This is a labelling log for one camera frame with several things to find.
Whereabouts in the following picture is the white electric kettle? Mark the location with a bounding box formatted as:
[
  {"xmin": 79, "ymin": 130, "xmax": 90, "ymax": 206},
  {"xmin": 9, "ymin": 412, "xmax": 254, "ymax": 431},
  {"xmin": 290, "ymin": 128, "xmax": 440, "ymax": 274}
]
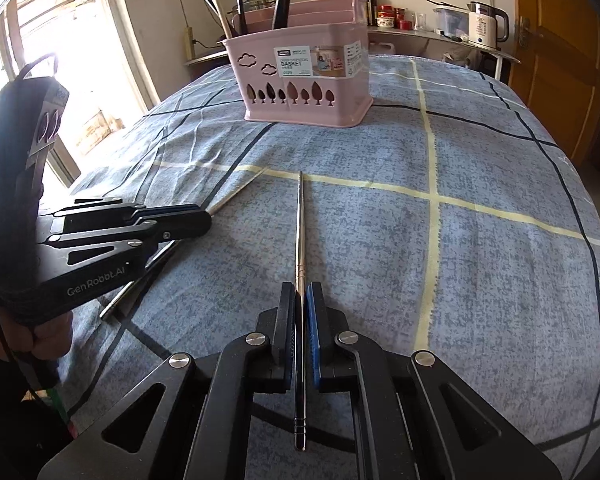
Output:
[{"xmin": 467, "ymin": 1, "xmax": 510, "ymax": 47}]

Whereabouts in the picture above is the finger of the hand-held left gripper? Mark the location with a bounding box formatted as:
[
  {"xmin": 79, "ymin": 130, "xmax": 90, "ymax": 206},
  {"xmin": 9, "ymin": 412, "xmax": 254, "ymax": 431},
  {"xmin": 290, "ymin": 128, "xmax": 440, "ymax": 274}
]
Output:
[
  {"xmin": 36, "ymin": 209, "xmax": 214, "ymax": 268},
  {"xmin": 54, "ymin": 198, "xmax": 202, "ymax": 231}
]

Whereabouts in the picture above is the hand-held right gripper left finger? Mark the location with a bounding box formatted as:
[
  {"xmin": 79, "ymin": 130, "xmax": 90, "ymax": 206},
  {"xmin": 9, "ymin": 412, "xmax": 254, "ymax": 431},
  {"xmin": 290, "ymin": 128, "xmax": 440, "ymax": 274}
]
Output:
[{"xmin": 35, "ymin": 282, "xmax": 300, "ymax": 480}]

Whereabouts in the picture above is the person's left hand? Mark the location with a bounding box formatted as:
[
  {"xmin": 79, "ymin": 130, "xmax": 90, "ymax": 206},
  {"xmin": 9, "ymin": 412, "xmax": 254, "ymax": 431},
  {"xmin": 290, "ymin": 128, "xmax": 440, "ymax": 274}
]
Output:
[{"xmin": 0, "ymin": 310, "xmax": 76, "ymax": 361}]

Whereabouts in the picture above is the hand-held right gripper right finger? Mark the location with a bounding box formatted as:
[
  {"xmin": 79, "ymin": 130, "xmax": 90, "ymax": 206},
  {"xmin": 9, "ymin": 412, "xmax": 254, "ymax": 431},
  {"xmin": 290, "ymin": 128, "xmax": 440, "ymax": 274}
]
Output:
[{"xmin": 304, "ymin": 282, "xmax": 563, "ymax": 480}]

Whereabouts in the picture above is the glass balcony door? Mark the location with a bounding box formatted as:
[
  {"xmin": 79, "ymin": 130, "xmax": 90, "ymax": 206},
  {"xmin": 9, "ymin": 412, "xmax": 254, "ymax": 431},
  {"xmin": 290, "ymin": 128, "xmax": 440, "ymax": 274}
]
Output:
[{"xmin": 0, "ymin": 0, "xmax": 162, "ymax": 188}]

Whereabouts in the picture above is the beige wooden chopstick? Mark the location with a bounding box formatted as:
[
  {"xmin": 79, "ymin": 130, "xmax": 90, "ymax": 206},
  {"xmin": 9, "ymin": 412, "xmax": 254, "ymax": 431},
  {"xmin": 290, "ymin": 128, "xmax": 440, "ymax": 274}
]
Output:
[
  {"xmin": 207, "ymin": 167, "xmax": 266, "ymax": 213},
  {"xmin": 202, "ymin": 0, "xmax": 234, "ymax": 39}
]

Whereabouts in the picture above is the wooden door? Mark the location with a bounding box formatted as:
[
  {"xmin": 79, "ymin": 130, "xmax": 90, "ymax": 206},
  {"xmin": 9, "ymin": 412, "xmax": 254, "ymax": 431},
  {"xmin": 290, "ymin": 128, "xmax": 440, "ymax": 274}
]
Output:
[{"xmin": 510, "ymin": 0, "xmax": 600, "ymax": 163}]

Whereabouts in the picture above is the blue checkered tablecloth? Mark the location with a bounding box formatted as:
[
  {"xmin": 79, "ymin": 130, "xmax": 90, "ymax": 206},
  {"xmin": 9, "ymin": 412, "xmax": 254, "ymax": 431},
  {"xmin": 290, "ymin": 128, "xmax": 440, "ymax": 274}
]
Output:
[{"xmin": 60, "ymin": 52, "xmax": 600, "ymax": 466}]

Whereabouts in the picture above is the stainless steel steamer pot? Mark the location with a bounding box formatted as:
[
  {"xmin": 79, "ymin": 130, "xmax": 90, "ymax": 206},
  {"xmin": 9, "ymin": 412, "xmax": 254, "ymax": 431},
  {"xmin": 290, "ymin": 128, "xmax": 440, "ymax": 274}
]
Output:
[{"xmin": 232, "ymin": 0, "xmax": 276, "ymax": 17}]

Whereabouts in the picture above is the pink plastic utensil basket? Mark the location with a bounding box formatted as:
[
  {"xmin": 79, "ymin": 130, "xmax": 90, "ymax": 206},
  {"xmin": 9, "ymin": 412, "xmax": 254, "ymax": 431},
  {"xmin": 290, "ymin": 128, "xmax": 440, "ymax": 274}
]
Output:
[{"xmin": 222, "ymin": 0, "xmax": 374, "ymax": 127}]

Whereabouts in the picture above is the water filter pitcher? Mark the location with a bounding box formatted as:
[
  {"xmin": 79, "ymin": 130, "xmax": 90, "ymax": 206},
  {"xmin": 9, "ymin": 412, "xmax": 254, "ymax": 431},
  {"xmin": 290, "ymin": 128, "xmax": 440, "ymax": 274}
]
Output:
[{"xmin": 427, "ymin": 0, "xmax": 470, "ymax": 39}]

